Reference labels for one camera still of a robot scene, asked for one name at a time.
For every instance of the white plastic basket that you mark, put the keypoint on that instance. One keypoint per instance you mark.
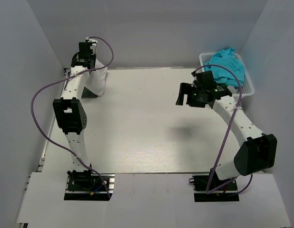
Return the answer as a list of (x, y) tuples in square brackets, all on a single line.
[(247, 88)]

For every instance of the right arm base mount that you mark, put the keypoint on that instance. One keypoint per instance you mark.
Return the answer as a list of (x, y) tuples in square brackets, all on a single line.
[(215, 190)]

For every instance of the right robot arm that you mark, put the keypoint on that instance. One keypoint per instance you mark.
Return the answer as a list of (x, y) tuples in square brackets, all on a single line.
[(257, 149)]

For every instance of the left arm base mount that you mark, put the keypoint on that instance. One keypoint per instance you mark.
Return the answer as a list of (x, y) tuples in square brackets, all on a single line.
[(88, 186)]

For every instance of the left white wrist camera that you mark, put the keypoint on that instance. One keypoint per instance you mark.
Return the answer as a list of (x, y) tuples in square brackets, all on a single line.
[(93, 43)]

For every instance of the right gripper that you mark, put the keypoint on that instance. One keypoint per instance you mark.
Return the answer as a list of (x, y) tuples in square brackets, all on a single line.
[(186, 89)]

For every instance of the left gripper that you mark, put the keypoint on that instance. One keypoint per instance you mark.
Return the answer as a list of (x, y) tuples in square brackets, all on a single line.
[(94, 57)]

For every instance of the folded dark green t-shirt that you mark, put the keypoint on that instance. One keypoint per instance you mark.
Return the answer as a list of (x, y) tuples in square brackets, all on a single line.
[(88, 94)]

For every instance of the white t-shirt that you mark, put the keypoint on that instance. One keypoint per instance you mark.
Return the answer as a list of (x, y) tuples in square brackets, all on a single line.
[(97, 81)]

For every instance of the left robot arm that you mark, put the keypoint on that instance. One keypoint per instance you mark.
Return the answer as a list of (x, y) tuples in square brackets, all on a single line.
[(69, 112)]

